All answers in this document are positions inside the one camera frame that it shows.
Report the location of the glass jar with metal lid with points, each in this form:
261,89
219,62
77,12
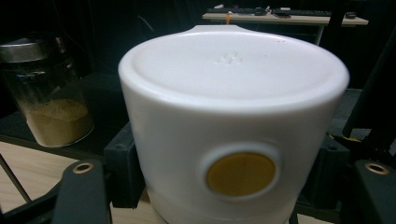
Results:
49,102

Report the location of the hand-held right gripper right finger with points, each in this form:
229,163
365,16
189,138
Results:
330,174

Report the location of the black keyboard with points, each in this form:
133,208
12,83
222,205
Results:
236,10
303,12

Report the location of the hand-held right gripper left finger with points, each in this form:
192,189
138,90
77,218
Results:
123,168

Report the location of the small orange object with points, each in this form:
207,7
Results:
228,18

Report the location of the black two-tier shelf rack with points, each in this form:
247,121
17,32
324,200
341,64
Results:
102,102

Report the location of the wooden background desk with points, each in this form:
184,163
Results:
299,20

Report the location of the white lidded seasoning jar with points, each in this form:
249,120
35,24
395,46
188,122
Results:
233,109

